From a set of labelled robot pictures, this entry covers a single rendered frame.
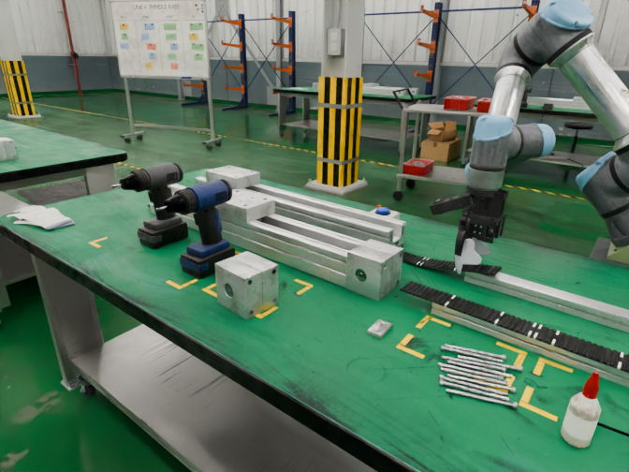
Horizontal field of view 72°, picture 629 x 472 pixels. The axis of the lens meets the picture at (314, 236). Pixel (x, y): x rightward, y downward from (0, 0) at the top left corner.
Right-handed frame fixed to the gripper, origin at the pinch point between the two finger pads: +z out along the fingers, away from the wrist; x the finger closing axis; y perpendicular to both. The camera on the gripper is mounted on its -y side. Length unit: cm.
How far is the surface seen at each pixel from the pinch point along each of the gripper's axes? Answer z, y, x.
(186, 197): -17, -48, -43
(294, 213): -3, -51, -4
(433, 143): 60, -207, 463
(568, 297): 0.5, 23.6, 0.3
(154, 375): 59, -90, -35
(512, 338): 2.3, 18.0, -20.3
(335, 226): -2.3, -35.1, -4.2
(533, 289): 0.5, 16.8, -1.2
